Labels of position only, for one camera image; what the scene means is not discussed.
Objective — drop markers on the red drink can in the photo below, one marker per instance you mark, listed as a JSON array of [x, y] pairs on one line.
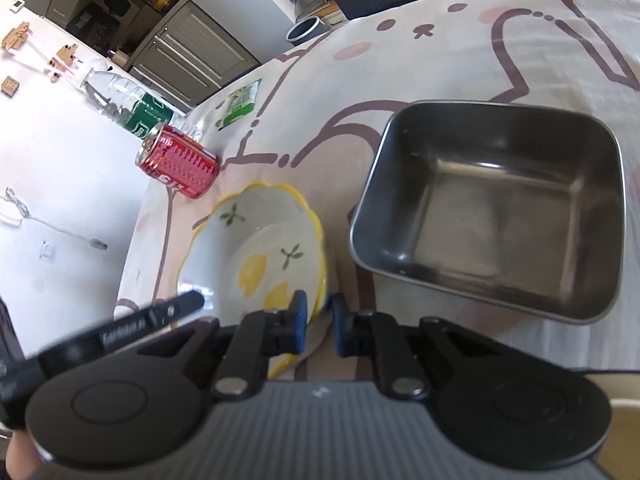
[[180, 162]]

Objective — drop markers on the green and white packet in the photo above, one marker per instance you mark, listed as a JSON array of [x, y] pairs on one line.
[[240, 102]]

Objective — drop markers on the grey kitchen cabinets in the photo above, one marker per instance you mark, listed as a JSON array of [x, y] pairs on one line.
[[175, 35]]

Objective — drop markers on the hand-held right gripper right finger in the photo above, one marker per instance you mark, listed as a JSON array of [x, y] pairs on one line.
[[340, 327]]

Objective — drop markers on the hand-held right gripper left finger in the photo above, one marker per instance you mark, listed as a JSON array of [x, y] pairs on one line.
[[299, 322]]

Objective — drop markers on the small wooden wall square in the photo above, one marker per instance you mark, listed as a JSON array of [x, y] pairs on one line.
[[10, 86]]

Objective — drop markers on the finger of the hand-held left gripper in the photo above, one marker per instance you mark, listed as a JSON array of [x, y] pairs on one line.
[[165, 306]]

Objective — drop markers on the blue and white bin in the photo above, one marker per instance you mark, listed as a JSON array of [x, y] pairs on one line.
[[306, 29]]

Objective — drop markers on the person's left forearm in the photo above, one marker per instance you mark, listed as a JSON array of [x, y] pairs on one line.
[[21, 460]]

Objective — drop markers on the square steel tray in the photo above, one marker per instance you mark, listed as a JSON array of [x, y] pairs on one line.
[[495, 210]]

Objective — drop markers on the wooden wall hook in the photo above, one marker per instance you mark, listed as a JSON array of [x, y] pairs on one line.
[[64, 62], [15, 37]]

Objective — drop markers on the white wall switch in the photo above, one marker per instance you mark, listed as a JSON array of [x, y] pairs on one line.
[[16, 7]]

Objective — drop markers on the clear plastic water bottle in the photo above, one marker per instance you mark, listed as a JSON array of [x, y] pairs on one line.
[[125, 102]]

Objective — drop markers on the bear-printed tablecloth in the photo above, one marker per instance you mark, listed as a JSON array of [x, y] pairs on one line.
[[450, 45]]

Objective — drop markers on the yellow-rimmed floral bowl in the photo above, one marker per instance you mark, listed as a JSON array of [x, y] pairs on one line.
[[250, 255]]

